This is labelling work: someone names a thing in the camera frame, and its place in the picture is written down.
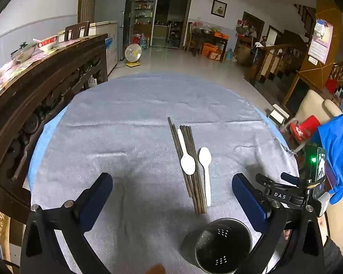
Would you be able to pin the blue jacket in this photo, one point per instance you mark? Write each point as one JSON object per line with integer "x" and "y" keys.
{"x": 338, "y": 148}

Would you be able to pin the grey tablecloth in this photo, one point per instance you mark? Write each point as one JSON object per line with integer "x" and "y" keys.
{"x": 137, "y": 137}

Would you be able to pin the red and white bowl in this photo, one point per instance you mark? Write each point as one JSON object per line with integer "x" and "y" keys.
{"x": 48, "y": 43}

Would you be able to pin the steel pot with lid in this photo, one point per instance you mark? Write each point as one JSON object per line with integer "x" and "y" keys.
{"x": 24, "y": 52}

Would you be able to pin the black perforated utensil holder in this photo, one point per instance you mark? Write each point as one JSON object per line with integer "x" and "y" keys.
{"x": 211, "y": 252}

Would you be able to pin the white chest freezer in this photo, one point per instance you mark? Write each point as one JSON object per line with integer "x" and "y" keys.
{"x": 111, "y": 48}

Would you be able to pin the white plastic spoon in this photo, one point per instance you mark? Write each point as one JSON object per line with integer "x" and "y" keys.
{"x": 205, "y": 157}
{"x": 188, "y": 164}

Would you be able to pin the floral cloth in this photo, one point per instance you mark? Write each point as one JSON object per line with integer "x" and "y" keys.
{"x": 5, "y": 74}

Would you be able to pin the framed wall picture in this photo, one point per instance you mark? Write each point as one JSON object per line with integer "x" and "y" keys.
{"x": 219, "y": 8}

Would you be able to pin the carved dark wooden sideboard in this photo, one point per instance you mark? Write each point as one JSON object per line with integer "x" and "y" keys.
{"x": 45, "y": 91}

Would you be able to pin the dark wooden side table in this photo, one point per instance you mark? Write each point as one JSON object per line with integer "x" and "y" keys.
{"x": 200, "y": 35}

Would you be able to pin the red plastic stool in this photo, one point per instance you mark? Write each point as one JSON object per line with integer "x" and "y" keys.
{"x": 304, "y": 127}

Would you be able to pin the wooden chair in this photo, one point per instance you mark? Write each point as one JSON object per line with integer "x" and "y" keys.
{"x": 77, "y": 31}

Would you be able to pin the wall calendar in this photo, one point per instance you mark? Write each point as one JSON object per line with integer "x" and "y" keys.
{"x": 320, "y": 42}

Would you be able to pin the blue table cover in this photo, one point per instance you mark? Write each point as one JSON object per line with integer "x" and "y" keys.
{"x": 41, "y": 148}

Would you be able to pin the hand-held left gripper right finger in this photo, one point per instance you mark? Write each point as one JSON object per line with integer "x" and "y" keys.
{"x": 250, "y": 201}

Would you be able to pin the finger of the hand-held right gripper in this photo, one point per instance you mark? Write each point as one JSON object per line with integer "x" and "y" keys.
{"x": 280, "y": 194}
{"x": 291, "y": 178}

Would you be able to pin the small white stool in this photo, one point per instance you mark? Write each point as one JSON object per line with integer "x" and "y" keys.
{"x": 278, "y": 114}

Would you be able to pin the glass shelf cabinet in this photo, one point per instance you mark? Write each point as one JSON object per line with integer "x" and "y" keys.
{"x": 143, "y": 14}

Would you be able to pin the orange cardboard box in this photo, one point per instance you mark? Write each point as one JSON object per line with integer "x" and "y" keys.
{"x": 209, "y": 49}

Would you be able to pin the grey refrigerator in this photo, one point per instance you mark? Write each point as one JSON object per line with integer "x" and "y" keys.
{"x": 108, "y": 8}

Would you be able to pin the wooden staircase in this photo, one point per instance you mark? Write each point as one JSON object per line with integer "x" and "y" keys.
{"x": 303, "y": 25}

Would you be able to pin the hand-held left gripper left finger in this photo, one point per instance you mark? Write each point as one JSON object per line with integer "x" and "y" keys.
{"x": 98, "y": 197}

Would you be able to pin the blue water jug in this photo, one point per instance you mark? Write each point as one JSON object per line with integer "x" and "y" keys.
{"x": 143, "y": 42}

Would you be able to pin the beige armchair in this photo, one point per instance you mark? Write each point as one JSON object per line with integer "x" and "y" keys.
{"x": 311, "y": 105}

